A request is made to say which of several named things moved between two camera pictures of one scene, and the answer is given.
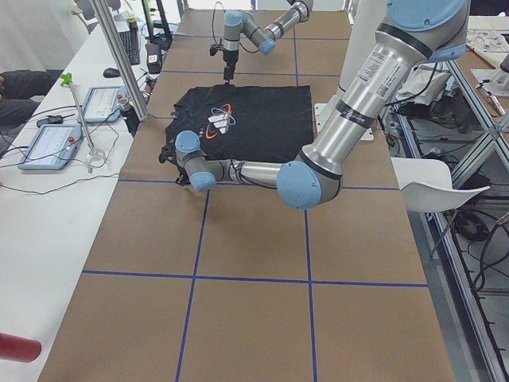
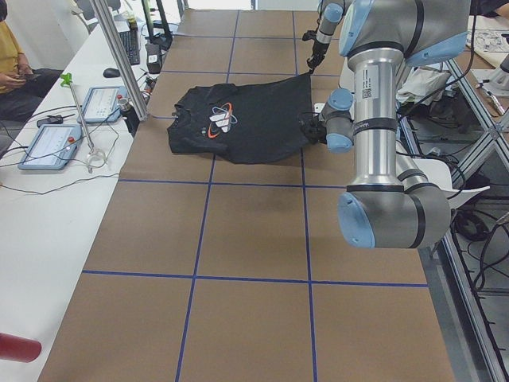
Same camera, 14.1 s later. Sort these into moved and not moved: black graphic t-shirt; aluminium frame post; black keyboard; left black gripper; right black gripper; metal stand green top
Moved: left black gripper; right black gripper
Not moved: black graphic t-shirt; metal stand green top; black keyboard; aluminium frame post
